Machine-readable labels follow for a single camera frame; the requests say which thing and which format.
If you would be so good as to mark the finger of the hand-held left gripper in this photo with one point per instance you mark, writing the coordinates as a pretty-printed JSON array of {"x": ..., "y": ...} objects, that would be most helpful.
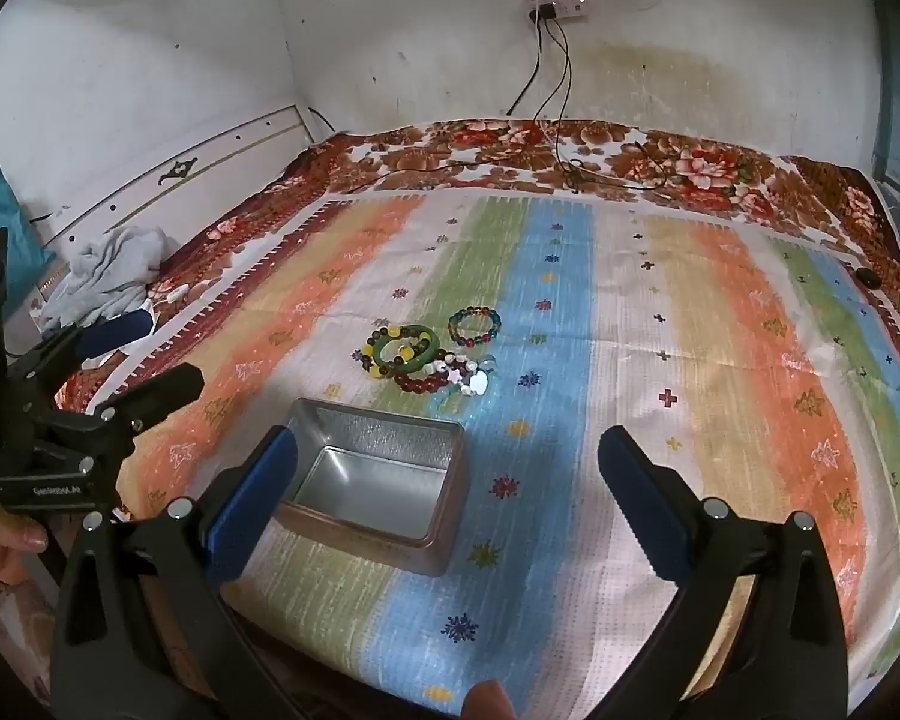
[
  {"x": 150, "y": 394},
  {"x": 112, "y": 331}
]

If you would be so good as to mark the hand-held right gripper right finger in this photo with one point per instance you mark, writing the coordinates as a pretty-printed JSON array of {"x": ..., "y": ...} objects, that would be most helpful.
[{"x": 641, "y": 495}]

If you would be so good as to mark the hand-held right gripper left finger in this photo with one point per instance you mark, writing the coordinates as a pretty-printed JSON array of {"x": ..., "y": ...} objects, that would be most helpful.
[{"x": 251, "y": 495}]

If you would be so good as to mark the rectangular metal tin box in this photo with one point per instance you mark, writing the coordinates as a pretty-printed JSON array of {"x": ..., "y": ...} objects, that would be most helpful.
[{"x": 375, "y": 480}]

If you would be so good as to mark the green jade bangle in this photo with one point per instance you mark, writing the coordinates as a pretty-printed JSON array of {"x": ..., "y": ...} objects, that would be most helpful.
[{"x": 381, "y": 349}]

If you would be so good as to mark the person's left hand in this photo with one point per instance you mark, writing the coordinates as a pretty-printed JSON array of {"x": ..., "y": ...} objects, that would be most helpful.
[{"x": 7, "y": 544}]

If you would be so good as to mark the person's right hand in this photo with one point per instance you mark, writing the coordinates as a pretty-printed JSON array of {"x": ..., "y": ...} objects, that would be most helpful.
[{"x": 487, "y": 701}]

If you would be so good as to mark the grey crumpled cloth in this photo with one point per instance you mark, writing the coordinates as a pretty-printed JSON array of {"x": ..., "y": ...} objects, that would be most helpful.
[{"x": 112, "y": 270}]

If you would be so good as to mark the striped colourful mat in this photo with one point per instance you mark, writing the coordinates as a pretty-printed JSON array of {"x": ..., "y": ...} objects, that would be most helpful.
[{"x": 645, "y": 405}]

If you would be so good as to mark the teal bag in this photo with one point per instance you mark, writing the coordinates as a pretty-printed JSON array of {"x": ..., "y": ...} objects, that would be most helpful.
[{"x": 0, "y": 217}]

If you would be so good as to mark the white bed headboard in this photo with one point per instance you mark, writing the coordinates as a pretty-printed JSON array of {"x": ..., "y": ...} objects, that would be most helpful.
[{"x": 195, "y": 157}]

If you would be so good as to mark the small black round object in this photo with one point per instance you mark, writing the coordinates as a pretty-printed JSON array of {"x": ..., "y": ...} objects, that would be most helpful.
[{"x": 868, "y": 277}]

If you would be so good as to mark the brown floral blanket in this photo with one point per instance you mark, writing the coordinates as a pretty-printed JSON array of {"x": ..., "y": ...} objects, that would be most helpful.
[{"x": 495, "y": 146}]

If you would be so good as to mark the white power strip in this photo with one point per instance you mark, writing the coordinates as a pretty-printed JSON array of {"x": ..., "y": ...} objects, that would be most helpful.
[{"x": 559, "y": 9}]

